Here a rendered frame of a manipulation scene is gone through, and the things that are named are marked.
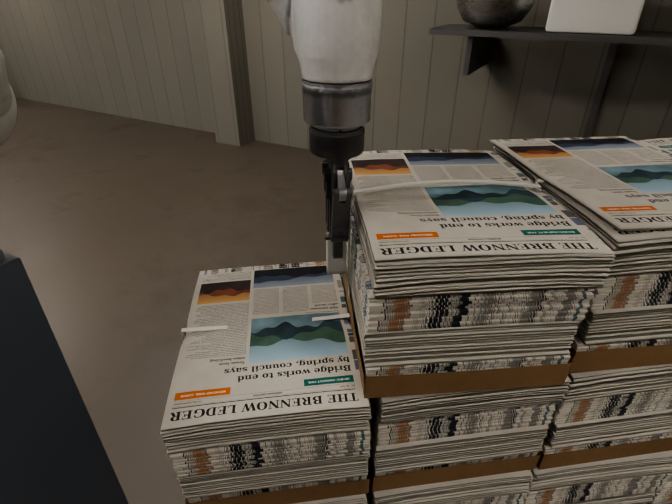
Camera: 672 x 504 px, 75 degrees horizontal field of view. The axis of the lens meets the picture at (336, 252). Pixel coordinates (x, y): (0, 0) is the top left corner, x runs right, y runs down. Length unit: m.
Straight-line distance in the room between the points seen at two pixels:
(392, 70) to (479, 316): 3.25
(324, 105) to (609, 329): 0.49
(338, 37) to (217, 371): 0.48
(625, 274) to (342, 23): 0.46
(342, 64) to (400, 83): 3.17
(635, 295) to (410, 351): 0.31
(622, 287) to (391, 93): 3.21
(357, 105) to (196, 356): 0.44
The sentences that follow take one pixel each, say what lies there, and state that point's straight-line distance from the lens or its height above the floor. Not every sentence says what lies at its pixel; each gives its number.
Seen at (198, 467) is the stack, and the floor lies 0.74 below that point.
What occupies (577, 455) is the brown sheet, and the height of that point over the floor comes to 0.63.
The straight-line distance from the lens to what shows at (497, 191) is 0.70.
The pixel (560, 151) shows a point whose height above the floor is 1.07.
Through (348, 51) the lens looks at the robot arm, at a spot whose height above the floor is 1.26.
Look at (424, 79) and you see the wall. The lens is 3.64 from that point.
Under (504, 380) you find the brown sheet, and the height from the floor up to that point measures 0.86.
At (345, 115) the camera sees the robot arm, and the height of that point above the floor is 1.18.
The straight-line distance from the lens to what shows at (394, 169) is 0.74.
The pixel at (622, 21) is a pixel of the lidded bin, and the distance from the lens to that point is 2.80.
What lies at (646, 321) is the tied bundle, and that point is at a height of 0.92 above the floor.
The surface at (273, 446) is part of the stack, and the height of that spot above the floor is 0.76.
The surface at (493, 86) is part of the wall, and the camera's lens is 3.52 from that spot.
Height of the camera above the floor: 1.32
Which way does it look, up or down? 31 degrees down
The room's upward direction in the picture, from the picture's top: straight up
